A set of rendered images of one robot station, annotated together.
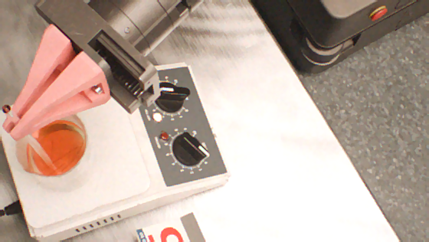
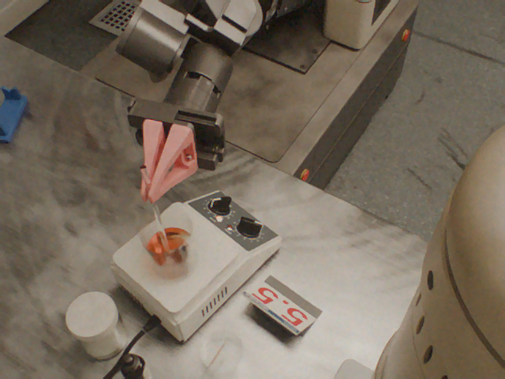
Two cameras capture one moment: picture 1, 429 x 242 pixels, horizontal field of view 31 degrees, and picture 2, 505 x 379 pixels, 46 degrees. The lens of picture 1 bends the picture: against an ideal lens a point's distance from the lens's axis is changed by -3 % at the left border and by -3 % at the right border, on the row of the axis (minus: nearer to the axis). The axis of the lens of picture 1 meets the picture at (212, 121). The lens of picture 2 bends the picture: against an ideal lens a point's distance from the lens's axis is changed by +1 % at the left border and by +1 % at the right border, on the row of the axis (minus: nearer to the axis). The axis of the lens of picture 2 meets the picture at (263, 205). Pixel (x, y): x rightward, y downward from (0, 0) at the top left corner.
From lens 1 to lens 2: 29 cm
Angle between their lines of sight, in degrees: 21
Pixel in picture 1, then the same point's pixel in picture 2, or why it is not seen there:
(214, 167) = (269, 234)
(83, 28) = (166, 113)
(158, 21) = (207, 100)
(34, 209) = (169, 300)
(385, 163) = not seen: hidden behind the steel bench
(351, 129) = not seen: hidden behind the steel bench
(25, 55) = (106, 238)
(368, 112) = not seen: hidden behind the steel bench
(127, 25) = (191, 106)
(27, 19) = (96, 217)
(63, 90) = (172, 151)
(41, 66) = (151, 144)
